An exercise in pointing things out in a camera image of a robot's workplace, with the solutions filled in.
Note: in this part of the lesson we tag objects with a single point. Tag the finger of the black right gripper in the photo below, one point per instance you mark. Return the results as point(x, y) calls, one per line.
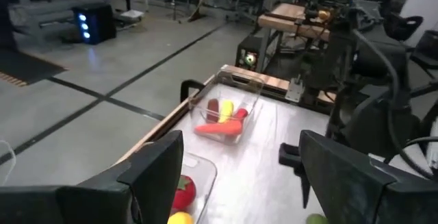
point(289, 153)

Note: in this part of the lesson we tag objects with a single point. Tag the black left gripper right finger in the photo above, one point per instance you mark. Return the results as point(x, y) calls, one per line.
point(359, 196)

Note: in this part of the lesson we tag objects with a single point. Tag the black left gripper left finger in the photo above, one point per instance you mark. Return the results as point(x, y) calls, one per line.
point(102, 203)

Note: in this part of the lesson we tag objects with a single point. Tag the bright green lime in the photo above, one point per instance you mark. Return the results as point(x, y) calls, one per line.
point(316, 219)

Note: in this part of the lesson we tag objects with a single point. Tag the bright red chili pepper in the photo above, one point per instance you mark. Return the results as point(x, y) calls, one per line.
point(240, 114)

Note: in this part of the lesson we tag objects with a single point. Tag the orange carrot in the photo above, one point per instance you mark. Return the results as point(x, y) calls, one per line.
point(222, 128)

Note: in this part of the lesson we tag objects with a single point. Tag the yellow lemon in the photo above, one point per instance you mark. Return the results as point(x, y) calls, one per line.
point(180, 218)

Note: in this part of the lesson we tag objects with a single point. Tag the small red strawberry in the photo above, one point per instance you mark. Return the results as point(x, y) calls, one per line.
point(184, 193)

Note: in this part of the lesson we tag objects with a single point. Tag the maroon long vegetable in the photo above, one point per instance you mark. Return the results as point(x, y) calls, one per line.
point(213, 109)

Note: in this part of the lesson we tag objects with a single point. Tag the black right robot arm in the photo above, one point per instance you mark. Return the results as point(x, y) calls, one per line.
point(338, 52)

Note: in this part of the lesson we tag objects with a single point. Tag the wooden table board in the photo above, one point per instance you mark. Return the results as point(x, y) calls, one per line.
point(273, 81)

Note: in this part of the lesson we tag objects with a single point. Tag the clear plastic bin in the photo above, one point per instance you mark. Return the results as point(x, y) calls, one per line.
point(205, 172)
point(246, 87)

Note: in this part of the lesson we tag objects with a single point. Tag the black computer tower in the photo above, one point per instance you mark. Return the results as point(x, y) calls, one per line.
point(251, 52)

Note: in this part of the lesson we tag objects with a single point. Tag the wooden top workbench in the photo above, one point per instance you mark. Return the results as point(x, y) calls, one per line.
point(287, 16)

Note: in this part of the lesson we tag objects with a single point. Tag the black floor mat orange edge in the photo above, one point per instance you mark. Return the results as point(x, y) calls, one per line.
point(27, 66)

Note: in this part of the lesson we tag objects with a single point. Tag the computer tower blue lights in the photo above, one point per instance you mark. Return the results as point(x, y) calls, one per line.
point(94, 23)

